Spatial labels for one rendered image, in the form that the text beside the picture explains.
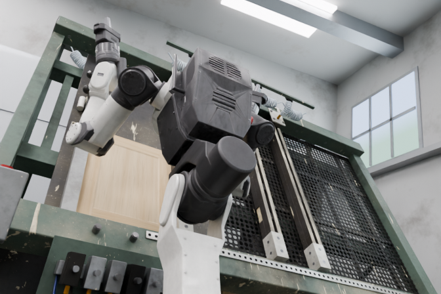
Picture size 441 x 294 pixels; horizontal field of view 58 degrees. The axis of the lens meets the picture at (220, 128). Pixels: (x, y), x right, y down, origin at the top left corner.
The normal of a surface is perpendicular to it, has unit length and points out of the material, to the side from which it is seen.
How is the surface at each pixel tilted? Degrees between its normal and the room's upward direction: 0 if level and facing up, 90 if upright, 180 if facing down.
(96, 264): 90
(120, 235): 60
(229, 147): 67
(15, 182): 90
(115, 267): 90
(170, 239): 111
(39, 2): 90
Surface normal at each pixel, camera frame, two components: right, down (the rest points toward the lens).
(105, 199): 0.50, -0.71
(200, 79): 0.50, -0.43
